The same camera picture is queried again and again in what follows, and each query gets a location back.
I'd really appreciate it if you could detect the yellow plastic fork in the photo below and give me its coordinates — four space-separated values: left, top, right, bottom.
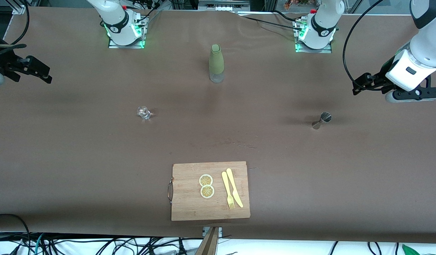
222 171 235 210

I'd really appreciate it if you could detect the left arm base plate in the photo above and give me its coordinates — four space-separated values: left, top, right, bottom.
295 19 332 53

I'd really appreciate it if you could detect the aluminium frame profile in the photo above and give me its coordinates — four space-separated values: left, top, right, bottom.
6 0 27 15

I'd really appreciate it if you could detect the wooden stand post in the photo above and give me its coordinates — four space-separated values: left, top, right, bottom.
195 227 220 255

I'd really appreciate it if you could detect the short black table cable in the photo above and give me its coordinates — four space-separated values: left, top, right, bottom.
273 10 307 22

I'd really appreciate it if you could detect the grey equipment box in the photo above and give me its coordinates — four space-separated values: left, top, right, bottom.
199 0 250 12

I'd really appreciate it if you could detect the steel double jigger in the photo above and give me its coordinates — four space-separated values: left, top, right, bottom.
311 112 332 130

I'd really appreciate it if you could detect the long black table cable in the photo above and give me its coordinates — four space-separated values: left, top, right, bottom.
236 12 305 32

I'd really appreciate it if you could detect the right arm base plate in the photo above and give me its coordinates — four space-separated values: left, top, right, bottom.
108 16 145 49

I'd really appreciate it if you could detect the green sleeved glass bottle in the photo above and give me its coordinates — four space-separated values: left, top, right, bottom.
208 44 225 83

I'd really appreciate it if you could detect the black looped floor cable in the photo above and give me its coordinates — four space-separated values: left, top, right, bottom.
0 214 31 255

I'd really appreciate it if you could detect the yellow plastic knife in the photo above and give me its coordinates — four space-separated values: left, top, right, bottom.
226 168 244 208

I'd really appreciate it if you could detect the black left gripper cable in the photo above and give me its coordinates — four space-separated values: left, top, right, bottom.
343 0 385 91

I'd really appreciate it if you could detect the wooden cutting board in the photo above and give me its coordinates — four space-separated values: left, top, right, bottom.
167 161 251 221

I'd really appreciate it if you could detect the teal floor cable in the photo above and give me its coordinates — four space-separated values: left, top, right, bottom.
27 233 45 255

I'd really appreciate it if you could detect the clear glass beaker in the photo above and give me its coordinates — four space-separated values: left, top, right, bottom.
137 106 154 121

